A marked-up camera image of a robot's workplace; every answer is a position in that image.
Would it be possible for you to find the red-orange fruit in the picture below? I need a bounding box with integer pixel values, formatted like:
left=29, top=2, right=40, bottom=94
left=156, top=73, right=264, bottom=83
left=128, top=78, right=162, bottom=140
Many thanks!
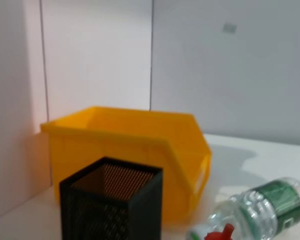
left=204, top=223, right=235, bottom=240

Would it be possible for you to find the clear bottle green label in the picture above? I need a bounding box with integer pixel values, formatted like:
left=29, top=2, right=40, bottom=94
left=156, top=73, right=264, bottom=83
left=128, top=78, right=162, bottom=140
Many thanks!
left=186, top=176, right=300, bottom=240

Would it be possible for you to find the black mesh pen holder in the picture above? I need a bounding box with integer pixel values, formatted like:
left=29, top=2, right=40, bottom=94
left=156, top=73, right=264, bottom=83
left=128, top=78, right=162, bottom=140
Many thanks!
left=59, top=156, right=164, bottom=240

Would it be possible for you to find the yellow plastic storage bin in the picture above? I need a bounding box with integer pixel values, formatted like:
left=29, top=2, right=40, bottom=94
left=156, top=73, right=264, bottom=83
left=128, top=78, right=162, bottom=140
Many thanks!
left=39, top=106, right=213, bottom=223

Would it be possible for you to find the small grey wall sticker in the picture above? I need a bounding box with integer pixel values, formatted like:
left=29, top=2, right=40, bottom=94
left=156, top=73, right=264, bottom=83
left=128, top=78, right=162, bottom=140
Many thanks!
left=223, top=22, right=238, bottom=33

